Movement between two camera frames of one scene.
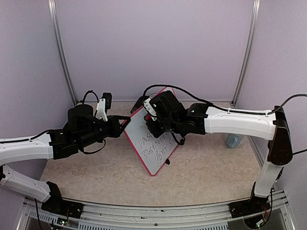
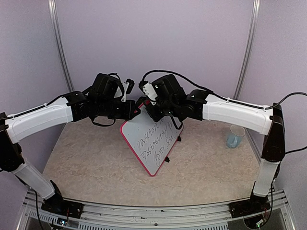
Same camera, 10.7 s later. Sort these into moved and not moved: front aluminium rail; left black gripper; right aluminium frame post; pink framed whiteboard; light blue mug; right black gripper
Moved: left black gripper; right black gripper
Not moved: right aluminium frame post; pink framed whiteboard; front aluminium rail; light blue mug
